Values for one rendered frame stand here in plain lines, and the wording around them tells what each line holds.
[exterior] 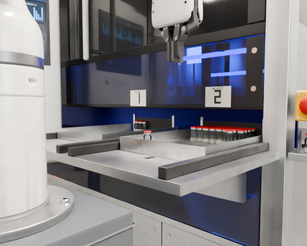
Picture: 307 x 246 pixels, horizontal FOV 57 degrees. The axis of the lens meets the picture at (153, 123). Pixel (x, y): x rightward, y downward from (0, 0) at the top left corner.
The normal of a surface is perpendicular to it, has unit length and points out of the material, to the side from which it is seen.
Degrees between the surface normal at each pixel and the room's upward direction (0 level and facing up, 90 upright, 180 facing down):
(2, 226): 0
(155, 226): 90
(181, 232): 90
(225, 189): 90
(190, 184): 90
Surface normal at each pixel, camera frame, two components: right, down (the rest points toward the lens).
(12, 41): 0.76, 0.03
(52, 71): 0.57, 0.06
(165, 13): -0.70, 0.15
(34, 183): 0.93, 0.03
